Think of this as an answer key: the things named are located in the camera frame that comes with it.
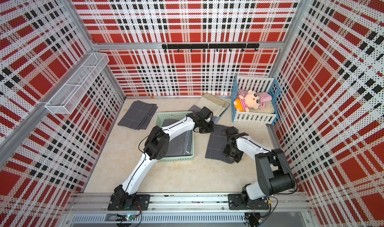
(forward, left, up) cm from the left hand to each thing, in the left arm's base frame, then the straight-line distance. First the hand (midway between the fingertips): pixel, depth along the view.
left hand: (216, 130), depth 99 cm
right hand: (-18, -8, -1) cm, 20 cm away
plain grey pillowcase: (-12, +22, +1) cm, 25 cm away
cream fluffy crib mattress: (+13, -36, +7) cm, 39 cm away
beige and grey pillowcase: (+23, -2, -2) cm, 23 cm away
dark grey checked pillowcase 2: (+13, +56, -1) cm, 58 cm away
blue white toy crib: (+33, -40, +10) cm, 53 cm away
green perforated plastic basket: (+9, +40, +2) cm, 41 cm away
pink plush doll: (+15, -20, +14) cm, 29 cm away
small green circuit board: (-48, +46, 0) cm, 66 cm away
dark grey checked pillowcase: (-10, 0, -2) cm, 10 cm away
